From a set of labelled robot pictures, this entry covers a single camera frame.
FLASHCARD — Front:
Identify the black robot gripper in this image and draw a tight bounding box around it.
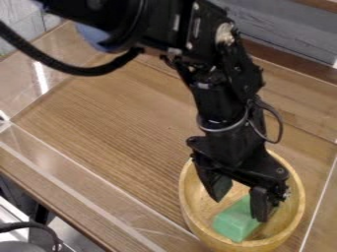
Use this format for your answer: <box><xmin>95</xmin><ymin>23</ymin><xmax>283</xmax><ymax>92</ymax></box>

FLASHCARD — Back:
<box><xmin>188</xmin><ymin>126</ymin><xmax>291</xmax><ymax>222</ymax></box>

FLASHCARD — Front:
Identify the green rectangular block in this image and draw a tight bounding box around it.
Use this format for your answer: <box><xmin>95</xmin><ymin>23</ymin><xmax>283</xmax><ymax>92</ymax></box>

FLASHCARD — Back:
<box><xmin>212</xmin><ymin>195</ymin><xmax>261</xmax><ymax>243</ymax></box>

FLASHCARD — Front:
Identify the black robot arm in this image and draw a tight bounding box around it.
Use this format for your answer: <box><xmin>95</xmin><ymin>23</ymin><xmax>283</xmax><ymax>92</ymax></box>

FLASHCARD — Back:
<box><xmin>0</xmin><ymin>0</ymin><xmax>289</xmax><ymax>222</ymax></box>

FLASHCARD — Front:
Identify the brown wooden bowl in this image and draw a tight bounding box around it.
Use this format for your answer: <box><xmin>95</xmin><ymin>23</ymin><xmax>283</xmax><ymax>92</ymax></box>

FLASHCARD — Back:
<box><xmin>180</xmin><ymin>151</ymin><xmax>305</xmax><ymax>252</ymax></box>

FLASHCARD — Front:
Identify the clear acrylic tray enclosure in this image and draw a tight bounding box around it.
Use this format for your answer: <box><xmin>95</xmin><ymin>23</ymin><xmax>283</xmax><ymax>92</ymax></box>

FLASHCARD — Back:
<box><xmin>0</xmin><ymin>9</ymin><xmax>337</xmax><ymax>252</ymax></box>

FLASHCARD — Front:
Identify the black metal mount with screw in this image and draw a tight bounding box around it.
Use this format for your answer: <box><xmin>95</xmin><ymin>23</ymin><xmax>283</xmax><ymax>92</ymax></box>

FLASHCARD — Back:
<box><xmin>28</xmin><ymin>228</ymin><xmax>74</xmax><ymax>252</ymax></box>

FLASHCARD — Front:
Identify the black cable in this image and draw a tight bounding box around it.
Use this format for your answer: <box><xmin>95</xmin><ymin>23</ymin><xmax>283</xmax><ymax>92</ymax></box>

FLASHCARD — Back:
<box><xmin>0</xmin><ymin>221</ymin><xmax>63</xmax><ymax>252</ymax></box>

